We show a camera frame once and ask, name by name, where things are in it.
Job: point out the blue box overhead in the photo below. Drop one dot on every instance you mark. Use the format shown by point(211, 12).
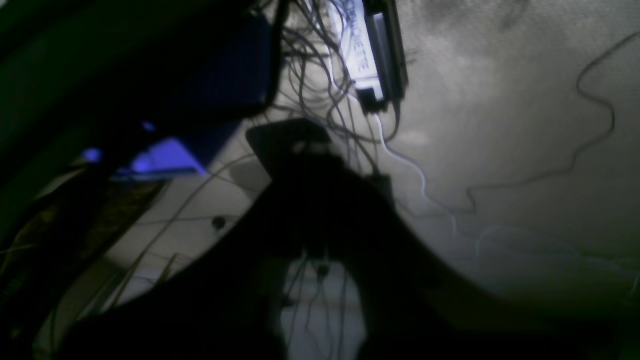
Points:
point(168, 159)

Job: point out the white power strip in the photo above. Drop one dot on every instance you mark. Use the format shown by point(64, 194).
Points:
point(369, 40)

